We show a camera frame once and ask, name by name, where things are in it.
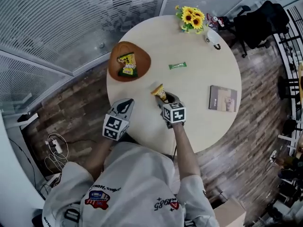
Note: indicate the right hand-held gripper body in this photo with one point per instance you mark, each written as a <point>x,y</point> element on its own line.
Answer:
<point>174,113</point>

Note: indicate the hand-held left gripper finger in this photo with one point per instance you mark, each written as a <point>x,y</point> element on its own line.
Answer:
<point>117,107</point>
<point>129,111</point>

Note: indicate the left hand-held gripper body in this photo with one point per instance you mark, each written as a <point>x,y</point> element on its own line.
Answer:
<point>114,128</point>

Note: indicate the orange snack packet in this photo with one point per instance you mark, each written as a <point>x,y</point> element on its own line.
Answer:
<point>158,90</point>

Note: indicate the green snack bar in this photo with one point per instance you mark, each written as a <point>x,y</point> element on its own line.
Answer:
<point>177,65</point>

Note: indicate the brown wooden bowl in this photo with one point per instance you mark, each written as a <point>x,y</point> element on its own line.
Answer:
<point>143,63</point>

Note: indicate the yellow green packets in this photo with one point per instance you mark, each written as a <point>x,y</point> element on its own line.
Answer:
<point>127,65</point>

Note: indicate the person's right forearm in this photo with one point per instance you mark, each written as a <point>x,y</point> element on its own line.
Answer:
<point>184,150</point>

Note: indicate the person's left forearm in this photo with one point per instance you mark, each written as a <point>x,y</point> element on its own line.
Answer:
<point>99,159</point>

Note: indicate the grey hardcover book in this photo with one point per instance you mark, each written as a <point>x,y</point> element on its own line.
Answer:
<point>222,98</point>

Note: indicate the person's white shirt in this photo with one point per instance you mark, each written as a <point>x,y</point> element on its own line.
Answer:
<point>132,185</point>

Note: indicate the white power strip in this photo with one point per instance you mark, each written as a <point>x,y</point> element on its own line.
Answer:
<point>55,146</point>

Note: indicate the white cup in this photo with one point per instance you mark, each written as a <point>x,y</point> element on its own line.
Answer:
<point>211,37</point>

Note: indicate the sunflower bouquet in pot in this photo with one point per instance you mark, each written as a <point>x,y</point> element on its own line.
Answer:
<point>191,18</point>

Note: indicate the clear plastic bottle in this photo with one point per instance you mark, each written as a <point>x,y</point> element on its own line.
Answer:
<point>214,22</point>

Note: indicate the black office chair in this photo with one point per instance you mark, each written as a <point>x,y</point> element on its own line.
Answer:
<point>260,25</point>

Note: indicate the beige box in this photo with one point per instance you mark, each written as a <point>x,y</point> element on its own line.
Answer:
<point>229,214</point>

